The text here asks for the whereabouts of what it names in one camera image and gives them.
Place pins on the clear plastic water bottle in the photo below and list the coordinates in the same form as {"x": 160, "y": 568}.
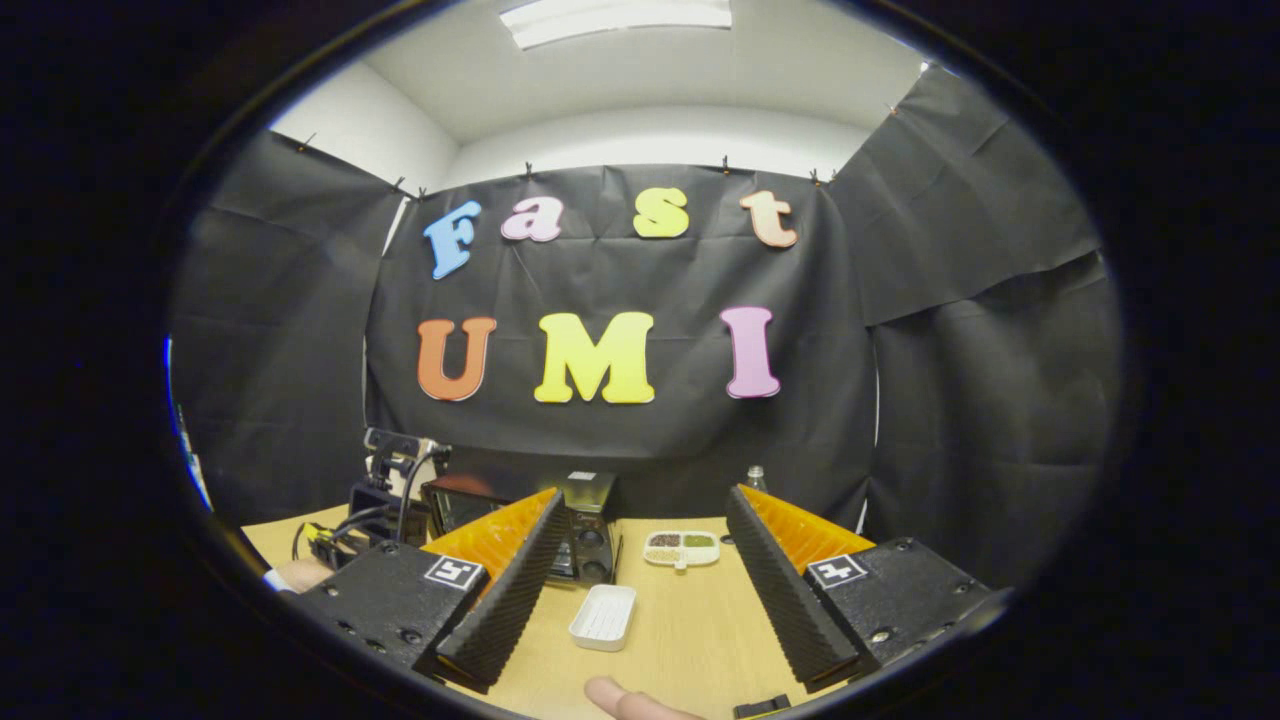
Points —
{"x": 756, "y": 480}

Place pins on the large ceiling light panel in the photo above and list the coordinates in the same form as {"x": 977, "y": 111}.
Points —
{"x": 615, "y": 20}

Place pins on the white rectangular tray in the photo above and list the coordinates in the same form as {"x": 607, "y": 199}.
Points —
{"x": 604, "y": 617}

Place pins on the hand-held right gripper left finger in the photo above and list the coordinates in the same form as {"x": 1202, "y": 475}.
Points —
{"x": 510, "y": 600}

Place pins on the black backdrop cloth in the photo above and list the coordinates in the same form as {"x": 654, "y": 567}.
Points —
{"x": 950, "y": 400}

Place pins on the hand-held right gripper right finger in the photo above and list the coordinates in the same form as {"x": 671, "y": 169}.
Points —
{"x": 780, "y": 600}

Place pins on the black electric oven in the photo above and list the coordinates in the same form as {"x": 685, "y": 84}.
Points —
{"x": 595, "y": 500}

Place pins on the white divided seasoning dish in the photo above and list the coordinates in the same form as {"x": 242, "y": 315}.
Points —
{"x": 682, "y": 548}

